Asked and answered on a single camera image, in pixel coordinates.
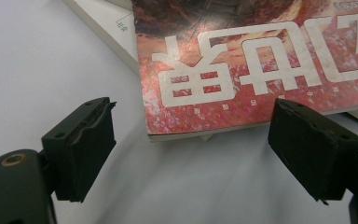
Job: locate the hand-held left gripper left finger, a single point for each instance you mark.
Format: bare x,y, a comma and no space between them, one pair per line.
84,149

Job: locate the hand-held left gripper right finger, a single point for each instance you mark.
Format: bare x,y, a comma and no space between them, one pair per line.
313,149

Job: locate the red-brown cover magazine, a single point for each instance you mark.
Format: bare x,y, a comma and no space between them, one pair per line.
261,46

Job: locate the white green-print magazine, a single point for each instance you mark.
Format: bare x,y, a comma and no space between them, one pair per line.
112,25

